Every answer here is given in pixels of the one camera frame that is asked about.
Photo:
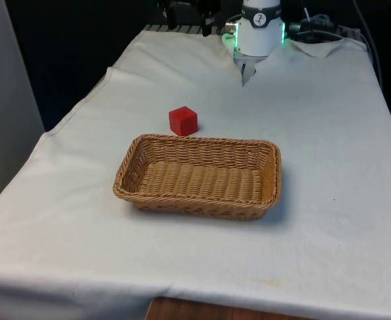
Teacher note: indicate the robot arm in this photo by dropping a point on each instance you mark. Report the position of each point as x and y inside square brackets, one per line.
[259, 36]

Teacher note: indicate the wicker basket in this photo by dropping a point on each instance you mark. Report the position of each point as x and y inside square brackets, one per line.
[199, 180]

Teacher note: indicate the black cabinet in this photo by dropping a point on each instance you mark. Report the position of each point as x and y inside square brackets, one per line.
[75, 50]

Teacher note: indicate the red cube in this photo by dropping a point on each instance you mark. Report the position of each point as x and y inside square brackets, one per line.
[182, 120]

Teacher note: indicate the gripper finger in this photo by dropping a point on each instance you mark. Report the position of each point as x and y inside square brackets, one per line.
[172, 15]
[209, 18]

